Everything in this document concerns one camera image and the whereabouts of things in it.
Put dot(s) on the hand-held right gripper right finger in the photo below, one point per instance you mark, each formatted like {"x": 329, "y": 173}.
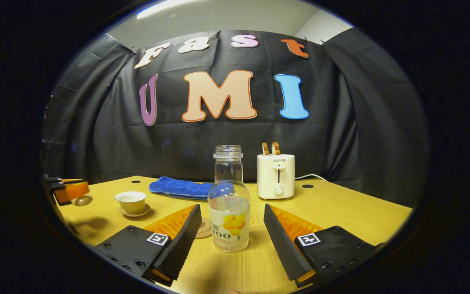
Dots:
{"x": 282, "y": 241}

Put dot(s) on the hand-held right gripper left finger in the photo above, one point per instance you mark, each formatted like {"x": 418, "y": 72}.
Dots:
{"x": 180, "y": 241}

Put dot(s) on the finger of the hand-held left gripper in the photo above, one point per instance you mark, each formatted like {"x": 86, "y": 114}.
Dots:
{"x": 72, "y": 191}
{"x": 53, "y": 178}

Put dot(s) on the round wooden coaster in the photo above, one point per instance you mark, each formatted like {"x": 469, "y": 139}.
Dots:
{"x": 203, "y": 228}

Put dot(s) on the clear glass water bottle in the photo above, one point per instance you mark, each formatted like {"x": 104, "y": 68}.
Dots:
{"x": 229, "y": 220}

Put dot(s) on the yellow ceramic teacup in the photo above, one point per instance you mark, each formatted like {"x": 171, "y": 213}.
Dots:
{"x": 131, "y": 202}

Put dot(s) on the yellow ceramic saucer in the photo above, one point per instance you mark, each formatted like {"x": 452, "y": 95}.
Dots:
{"x": 145, "y": 211}

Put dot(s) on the blue towel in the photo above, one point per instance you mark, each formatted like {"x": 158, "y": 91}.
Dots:
{"x": 178, "y": 188}

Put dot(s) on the cream white toaster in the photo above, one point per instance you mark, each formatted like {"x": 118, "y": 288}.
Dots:
{"x": 276, "y": 175}

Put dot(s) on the bread slice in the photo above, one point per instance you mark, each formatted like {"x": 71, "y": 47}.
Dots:
{"x": 276, "y": 148}
{"x": 265, "y": 148}

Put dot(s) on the black backdrop cloth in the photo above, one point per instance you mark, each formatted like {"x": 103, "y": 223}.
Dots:
{"x": 320, "y": 134}

